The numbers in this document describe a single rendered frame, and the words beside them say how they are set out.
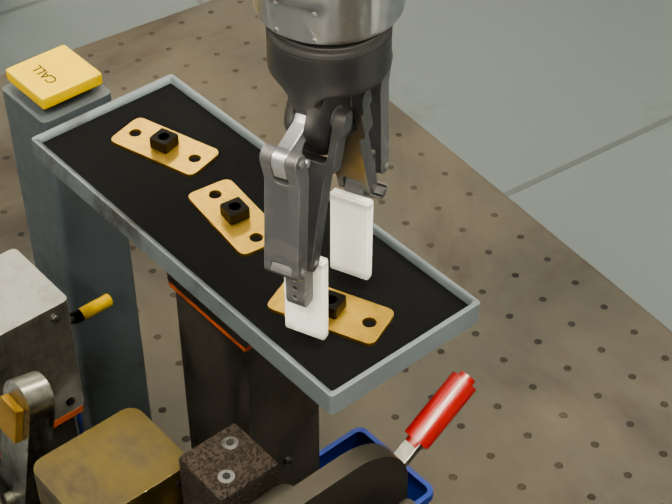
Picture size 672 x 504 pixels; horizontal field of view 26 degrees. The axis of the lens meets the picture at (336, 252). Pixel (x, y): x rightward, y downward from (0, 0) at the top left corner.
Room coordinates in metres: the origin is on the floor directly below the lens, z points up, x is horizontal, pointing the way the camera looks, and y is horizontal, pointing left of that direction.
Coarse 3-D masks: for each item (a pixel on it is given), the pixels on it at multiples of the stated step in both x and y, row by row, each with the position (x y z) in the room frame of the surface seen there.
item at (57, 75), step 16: (64, 48) 1.06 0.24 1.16; (32, 64) 1.04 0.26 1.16; (48, 64) 1.04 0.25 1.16; (64, 64) 1.04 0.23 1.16; (80, 64) 1.04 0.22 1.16; (16, 80) 1.02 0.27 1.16; (32, 80) 1.01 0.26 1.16; (48, 80) 1.01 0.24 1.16; (64, 80) 1.01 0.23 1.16; (80, 80) 1.01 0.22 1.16; (96, 80) 1.02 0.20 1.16; (32, 96) 1.00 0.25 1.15; (48, 96) 0.99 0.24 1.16; (64, 96) 1.00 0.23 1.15
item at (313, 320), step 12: (324, 264) 0.69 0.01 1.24; (324, 276) 0.69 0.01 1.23; (324, 288) 0.69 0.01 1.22; (312, 300) 0.70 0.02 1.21; (324, 300) 0.69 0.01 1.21; (288, 312) 0.70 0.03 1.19; (300, 312) 0.70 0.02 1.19; (312, 312) 0.70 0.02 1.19; (324, 312) 0.69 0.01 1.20; (288, 324) 0.70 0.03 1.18; (300, 324) 0.70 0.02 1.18; (312, 324) 0.70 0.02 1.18; (324, 324) 0.69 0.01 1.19; (312, 336) 0.70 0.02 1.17; (324, 336) 0.69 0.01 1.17
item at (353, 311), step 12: (276, 300) 0.74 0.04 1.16; (336, 300) 0.73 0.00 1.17; (348, 300) 0.74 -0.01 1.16; (360, 300) 0.74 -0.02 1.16; (276, 312) 0.73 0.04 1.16; (336, 312) 0.72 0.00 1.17; (348, 312) 0.73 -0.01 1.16; (360, 312) 0.73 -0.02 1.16; (372, 312) 0.73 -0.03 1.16; (384, 312) 0.73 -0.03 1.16; (336, 324) 0.72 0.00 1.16; (348, 324) 0.72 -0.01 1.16; (360, 324) 0.72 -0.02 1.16; (384, 324) 0.72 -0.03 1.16; (348, 336) 0.70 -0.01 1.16; (360, 336) 0.70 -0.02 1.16; (372, 336) 0.70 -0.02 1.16
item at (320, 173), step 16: (336, 112) 0.71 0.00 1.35; (336, 128) 0.71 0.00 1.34; (336, 144) 0.70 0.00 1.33; (320, 160) 0.71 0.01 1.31; (336, 160) 0.70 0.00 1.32; (320, 176) 0.70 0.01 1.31; (320, 192) 0.70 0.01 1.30; (320, 208) 0.69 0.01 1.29; (320, 224) 0.69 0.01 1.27; (320, 240) 0.69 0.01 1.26
